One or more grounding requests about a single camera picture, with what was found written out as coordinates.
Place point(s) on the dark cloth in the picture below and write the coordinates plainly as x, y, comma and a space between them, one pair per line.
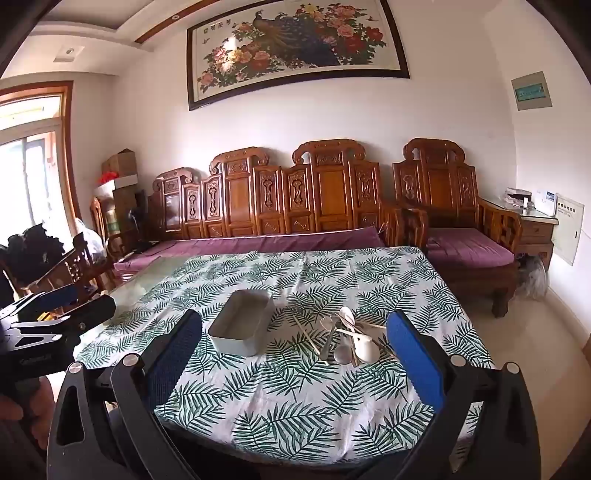
32, 251

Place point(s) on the large white porcelain spoon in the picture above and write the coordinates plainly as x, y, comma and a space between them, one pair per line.
367, 350

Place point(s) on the stack of cardboard boxes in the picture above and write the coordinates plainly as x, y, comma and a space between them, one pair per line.
124, 207

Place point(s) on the grey wall box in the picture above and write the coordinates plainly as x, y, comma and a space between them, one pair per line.
531, 90

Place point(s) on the white tabletop device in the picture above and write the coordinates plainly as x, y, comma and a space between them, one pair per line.
547, 202

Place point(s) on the purple armchair cushion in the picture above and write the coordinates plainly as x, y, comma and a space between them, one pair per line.
466, 247

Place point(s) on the wooden framed glass door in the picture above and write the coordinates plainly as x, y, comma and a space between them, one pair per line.
32, 152

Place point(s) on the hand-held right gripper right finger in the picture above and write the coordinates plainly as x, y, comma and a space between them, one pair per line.
413, 360

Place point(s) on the red artificial flowers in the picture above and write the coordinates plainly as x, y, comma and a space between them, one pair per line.
109, 177

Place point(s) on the brown cardboard box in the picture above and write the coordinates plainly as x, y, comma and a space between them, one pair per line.
121, 162

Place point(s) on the white plastic fork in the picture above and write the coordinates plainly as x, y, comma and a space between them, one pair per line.
328, 322

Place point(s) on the metal fork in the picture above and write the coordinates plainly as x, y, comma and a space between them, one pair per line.
328, 346

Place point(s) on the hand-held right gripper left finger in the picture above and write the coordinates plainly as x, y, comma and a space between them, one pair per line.
173, 355

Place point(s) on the person's left hand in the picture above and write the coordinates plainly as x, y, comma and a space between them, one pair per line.
27, 410

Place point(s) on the green leaf print tablecloth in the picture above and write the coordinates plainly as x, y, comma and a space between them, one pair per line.
286, 392

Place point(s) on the purple sofa cushion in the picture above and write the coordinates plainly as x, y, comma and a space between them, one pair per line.
277, 240

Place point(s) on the grey fluffy duster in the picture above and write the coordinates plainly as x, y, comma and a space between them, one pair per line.
531, 277

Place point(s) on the carved wooden armchair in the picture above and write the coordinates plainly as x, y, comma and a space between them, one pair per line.
438, 184

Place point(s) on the metal spoon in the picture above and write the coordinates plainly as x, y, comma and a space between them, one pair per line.
343, 354

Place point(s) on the white rectangular container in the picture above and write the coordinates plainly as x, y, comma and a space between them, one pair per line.
240, 323

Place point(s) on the wooden chopstick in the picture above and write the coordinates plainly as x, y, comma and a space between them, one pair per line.
371, 325
305, 334

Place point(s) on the framed peacock flower painting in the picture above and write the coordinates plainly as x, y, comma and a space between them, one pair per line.
295, 46

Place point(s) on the clear plastic bag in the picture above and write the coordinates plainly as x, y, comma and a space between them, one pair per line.
92, 242

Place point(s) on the carved wooden chair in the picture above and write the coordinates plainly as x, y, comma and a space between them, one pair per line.
69, 272

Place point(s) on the carved wooden sofa bench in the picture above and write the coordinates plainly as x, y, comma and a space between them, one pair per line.
323, 194

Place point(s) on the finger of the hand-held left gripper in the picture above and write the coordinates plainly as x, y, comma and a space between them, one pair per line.
87, 314
57, 295

